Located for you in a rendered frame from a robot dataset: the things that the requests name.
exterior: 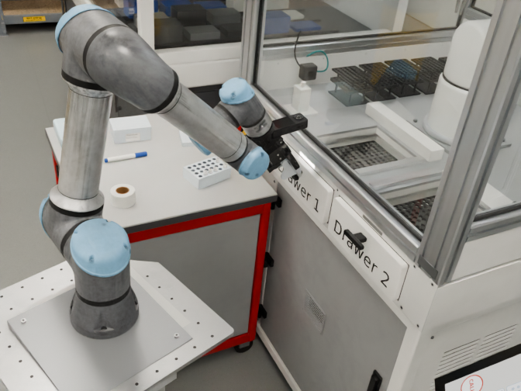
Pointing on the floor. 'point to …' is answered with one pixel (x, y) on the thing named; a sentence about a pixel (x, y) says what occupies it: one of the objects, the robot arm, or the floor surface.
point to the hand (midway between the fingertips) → (297, 168)
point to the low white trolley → (191, 223)
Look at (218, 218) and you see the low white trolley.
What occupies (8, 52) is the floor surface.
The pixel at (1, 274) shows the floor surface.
